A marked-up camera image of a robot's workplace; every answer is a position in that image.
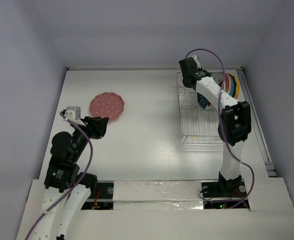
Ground pink polka dot plate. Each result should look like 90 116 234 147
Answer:
88 92 125 122

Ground blue polka dot plate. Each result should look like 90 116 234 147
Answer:
228 73 237 98

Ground aluminium edge rail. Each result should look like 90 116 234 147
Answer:
236 67 278 178

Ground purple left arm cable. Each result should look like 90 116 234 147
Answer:
23 112 96 240

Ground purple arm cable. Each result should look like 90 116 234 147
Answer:
23 112 96 240
186 48 256 209

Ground pink and cream plate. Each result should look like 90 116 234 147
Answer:
211 72 232 94

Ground wire dish rack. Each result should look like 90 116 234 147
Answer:
176 72 223 147

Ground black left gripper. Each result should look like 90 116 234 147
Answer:
71 115 109 161

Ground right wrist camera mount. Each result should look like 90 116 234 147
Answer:
192 54 203 70

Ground yellow polka dot plate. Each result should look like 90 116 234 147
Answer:
234 76 241 99

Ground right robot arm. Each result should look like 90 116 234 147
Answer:
179 55 252 200

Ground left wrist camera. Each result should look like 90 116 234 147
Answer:
62 106 81 122

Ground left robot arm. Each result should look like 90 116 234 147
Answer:
26 110 109 240

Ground silver foil strip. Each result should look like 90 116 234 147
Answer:
112 180 204 211

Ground white watermelon plate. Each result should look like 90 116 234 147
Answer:
197 93 215 110

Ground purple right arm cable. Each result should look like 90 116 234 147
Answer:
186 48 256 209

